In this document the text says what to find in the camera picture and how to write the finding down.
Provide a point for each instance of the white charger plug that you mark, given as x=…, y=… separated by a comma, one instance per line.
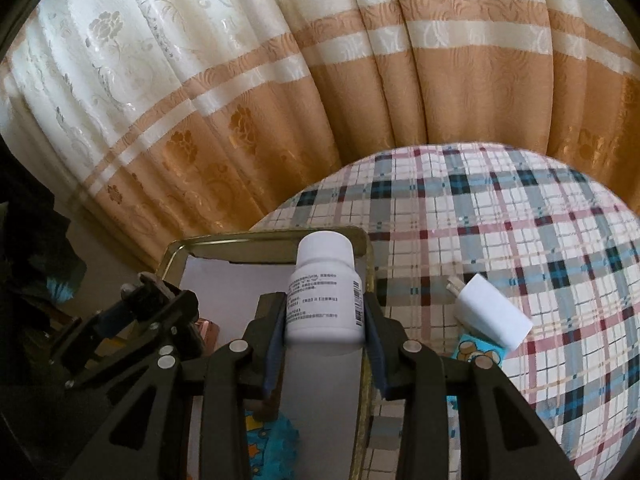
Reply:
x=492, y=316

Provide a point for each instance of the teal carton with bear print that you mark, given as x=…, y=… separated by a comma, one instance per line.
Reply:
x=475, y=352

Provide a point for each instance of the white paper sheet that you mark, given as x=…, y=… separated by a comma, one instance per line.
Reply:
x=320, y=410

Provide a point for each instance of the teal printed box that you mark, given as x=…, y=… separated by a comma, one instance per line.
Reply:
x=272, y=445

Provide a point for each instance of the gold metal tray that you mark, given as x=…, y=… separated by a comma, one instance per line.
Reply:
x=200, y=246

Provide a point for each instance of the pink framed box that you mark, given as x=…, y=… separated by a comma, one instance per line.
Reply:
x=207, y=335

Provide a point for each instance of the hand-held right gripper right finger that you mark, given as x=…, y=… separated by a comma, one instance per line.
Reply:
x=376, y=355

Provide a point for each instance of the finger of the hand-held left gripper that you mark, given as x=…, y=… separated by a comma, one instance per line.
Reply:
x=172, y=310
x=90, y=350

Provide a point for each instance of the cream and orange curtain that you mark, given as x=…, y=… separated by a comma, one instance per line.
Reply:
x=250, y=85

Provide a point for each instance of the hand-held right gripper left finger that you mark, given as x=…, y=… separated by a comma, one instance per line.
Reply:
x=275, y=355

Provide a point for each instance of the white pill bottle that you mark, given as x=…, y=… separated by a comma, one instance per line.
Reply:
x=322, y=305

